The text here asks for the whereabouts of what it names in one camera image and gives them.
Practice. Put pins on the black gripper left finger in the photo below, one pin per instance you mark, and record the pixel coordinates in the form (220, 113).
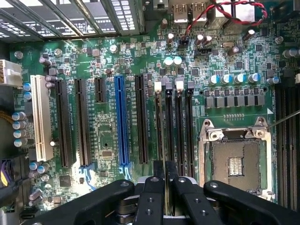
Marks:
(150, 201)

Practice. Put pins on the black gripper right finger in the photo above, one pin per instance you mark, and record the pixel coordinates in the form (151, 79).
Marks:
(192, 204)

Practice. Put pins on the RAM slot with white latch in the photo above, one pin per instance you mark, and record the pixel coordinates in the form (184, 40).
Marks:
(158, 86)
(180, 122)

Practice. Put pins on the silver CPU socket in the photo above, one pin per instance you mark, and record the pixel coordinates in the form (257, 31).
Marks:
(234, 154)

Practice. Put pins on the long black expansion slot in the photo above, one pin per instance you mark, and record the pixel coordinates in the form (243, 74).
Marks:
(83, 124)
(141, 122)
(63, 124)

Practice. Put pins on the green motherboard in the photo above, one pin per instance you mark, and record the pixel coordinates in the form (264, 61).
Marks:
(105, 131)

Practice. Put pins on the blue expansion slot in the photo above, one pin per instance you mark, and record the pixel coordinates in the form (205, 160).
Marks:
(122, 122)

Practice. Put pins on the short black expansion slot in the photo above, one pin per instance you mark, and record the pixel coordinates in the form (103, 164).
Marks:
(100, 90)

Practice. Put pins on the thin metal locking lever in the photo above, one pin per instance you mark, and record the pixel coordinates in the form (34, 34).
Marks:
(286, 118)

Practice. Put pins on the white PCI expansion slot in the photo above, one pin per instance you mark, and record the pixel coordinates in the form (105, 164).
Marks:
(39, 117)

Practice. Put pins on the black fan header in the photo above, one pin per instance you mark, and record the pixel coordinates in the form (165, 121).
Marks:
(202, 52)

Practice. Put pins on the white power connector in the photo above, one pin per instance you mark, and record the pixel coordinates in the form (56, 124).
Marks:
(10, 73)

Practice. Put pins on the silver USB port block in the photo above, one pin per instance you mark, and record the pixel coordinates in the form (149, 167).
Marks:
(189, 12)

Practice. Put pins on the silver rear port block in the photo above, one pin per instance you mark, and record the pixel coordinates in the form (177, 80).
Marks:
(234, 14)

